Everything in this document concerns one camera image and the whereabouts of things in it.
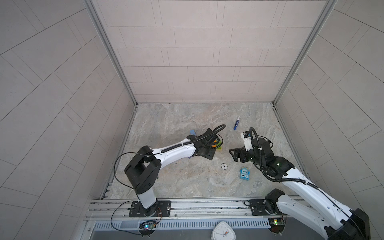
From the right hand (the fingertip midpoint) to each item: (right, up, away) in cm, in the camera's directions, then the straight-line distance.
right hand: (235, 150), depth 78 cm
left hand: (-11, -3, +7) cm, 13 cm away
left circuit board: (-41, -29, -14) cm, 53 cm away
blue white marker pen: (+7, +13, +26) cm, 30 cm away
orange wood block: (-12, +3, -6) cm, 14 cm away
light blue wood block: (-24, +7, +21) cm, 32 cm away
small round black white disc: (-5, -11, +7) cm, 14 cm away
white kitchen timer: (-9, -32, -14) cm, 36 cm away
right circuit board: (+17, -32, -10) cm, 38 cm away
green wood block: (-6, -2, +13) cm, 14 cm away
